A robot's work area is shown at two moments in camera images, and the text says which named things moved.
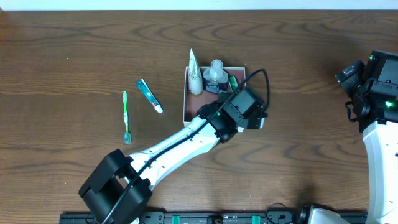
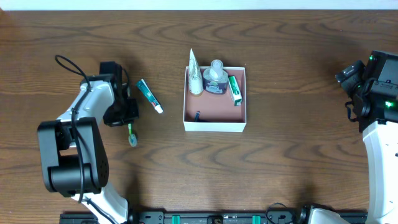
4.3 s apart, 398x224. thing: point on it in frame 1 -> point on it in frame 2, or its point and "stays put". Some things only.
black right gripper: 349,74 stays put
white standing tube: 195,76 stays put
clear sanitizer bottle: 216,79 stays put
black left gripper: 257,121 -> 125,115
